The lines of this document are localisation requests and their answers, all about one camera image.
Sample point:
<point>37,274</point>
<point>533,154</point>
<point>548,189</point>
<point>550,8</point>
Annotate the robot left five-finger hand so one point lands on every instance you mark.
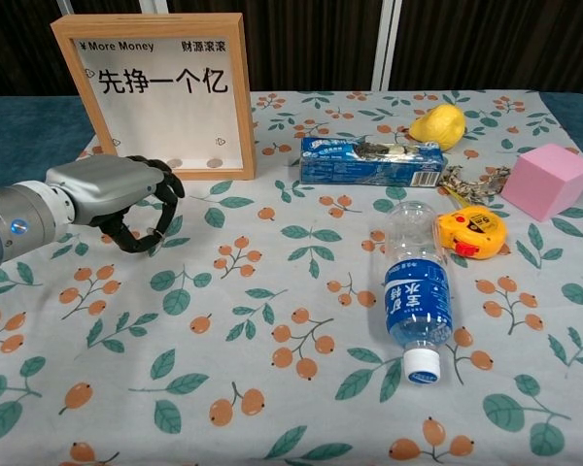
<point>107,182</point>

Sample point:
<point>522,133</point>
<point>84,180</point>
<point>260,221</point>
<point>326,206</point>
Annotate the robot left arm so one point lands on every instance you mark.
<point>14,218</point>

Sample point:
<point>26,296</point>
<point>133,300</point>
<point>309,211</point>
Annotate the silver coin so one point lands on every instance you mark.
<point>174,163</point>
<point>214,163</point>

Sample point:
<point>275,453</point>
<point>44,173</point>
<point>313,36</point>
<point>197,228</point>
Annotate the floral printed tablecloth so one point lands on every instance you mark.
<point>223,315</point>

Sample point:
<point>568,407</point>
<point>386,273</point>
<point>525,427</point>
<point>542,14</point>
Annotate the blue cookie package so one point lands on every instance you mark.
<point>350,167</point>

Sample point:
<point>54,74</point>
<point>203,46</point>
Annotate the clear bottle with blue label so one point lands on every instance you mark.
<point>418,301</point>

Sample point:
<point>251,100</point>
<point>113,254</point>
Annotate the yellow pear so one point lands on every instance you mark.
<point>439,126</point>

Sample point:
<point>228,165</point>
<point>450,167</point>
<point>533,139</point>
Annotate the yellow tape measure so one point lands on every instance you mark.
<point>476,230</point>

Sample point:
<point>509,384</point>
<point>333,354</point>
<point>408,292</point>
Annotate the pink foam cube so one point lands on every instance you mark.
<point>546,184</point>

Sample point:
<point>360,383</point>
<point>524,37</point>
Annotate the wooden framed box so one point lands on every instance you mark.
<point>63,58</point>

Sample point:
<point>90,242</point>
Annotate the white partition post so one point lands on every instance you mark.
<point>387,43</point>

